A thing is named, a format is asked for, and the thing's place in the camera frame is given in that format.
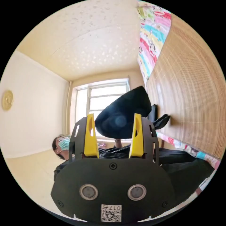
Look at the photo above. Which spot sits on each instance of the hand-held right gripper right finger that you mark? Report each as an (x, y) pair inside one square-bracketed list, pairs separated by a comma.
[(137, 141)]

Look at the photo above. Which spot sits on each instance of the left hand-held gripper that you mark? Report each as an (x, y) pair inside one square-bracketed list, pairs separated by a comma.
[(123, 109)]

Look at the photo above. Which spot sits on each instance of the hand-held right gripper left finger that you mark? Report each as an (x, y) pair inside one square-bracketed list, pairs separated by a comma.
[(90, 141)]

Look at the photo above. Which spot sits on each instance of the person's left hand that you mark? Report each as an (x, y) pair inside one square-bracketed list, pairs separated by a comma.
[(118, 143)]

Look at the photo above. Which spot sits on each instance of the window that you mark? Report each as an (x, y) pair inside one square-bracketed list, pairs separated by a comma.
[(98, 98)]

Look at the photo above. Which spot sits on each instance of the person's body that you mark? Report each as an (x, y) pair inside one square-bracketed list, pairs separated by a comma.
[(180, 169)]

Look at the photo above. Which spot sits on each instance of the bed with woven mat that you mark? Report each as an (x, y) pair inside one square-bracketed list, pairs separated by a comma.
[(187, 88)]

